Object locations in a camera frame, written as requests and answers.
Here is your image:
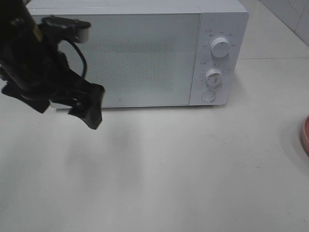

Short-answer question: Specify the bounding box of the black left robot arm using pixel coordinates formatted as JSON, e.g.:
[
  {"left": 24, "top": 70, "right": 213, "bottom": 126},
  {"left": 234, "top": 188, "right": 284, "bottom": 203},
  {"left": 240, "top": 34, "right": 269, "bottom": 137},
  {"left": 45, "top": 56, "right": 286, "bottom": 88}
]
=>
[{"left": 0, "top": 0, "right": 105, "bottom": 130}]

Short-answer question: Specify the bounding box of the left black silver wrist camera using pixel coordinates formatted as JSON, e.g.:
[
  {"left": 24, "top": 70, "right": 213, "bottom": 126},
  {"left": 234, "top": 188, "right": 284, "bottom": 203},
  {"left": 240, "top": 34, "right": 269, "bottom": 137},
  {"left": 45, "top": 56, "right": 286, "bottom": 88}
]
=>
[{"left": 41, "top": 15, "right": 91, "bottom": 44}]

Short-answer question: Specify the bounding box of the white microwave oven body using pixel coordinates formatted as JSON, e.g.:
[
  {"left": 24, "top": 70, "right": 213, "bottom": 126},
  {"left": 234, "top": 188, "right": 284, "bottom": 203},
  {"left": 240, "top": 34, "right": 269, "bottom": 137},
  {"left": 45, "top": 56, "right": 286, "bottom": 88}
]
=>
[{"left": 27, "top": 0, "right": 249, "bottom": 106}]

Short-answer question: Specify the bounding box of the pink round plate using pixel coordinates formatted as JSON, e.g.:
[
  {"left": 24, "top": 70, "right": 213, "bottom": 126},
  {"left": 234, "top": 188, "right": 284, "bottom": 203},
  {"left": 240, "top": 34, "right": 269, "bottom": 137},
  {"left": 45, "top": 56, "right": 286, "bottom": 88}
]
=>
[{"left": 300, "top": 116, "right": 309, "bottom": 156}]

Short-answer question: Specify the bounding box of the round white door button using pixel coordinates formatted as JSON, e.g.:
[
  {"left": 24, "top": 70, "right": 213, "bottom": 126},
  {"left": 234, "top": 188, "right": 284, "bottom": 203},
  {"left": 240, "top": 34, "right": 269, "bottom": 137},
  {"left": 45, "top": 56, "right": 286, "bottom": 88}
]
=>
[{"left": 201, "top": 90, "right": 216, "bottom": 102}]

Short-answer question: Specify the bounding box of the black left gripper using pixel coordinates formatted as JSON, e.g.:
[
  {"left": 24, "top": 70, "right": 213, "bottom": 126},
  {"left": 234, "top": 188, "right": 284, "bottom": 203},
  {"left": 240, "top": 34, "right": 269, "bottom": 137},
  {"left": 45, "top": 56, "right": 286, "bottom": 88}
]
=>
[{"left": 0, "top": 36, "right": 105, "bottom": 130}]

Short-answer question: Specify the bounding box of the white round knob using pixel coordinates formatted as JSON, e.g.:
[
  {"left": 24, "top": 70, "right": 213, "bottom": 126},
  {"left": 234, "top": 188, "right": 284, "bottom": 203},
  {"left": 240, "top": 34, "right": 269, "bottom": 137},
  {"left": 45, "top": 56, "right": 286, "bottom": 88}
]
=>
[
  {"left": 205, "top": 68, "right": 223, "bottom": 87},
  {"left": 211, "top": 36, "right": 231, "bottom": 58}
]

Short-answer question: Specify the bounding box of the white microwave door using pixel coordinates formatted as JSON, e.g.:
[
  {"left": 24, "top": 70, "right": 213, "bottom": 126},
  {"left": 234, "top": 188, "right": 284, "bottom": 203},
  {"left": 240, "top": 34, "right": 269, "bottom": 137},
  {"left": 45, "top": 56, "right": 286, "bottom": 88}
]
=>
[{"left": 30, "top": 8, "right": 200, "bottom": 108}]

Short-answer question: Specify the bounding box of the left black camera cable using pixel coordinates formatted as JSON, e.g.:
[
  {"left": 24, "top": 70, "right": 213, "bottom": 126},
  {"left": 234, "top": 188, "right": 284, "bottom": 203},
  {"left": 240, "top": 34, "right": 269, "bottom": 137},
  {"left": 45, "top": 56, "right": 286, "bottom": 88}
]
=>
[{"left": 62, "top": 38, "right": 88, "bottom": 78}]

